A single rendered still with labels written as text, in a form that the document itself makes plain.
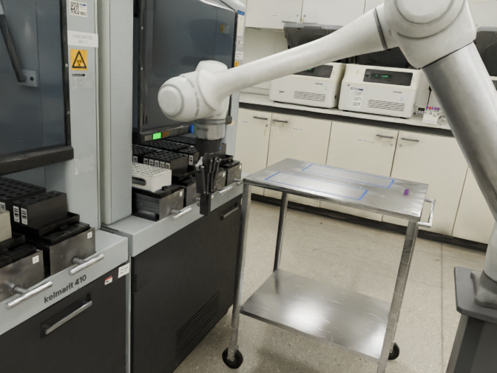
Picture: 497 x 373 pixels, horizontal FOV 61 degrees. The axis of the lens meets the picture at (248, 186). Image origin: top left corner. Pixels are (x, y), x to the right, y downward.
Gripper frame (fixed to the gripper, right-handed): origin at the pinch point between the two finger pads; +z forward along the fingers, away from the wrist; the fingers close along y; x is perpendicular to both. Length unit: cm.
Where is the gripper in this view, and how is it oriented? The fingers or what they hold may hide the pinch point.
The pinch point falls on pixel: (205, 203)
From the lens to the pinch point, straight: 128.8
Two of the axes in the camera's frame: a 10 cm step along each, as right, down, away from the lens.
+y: -4.0, 2.4, -8.9
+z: -0.8, 9.5, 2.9
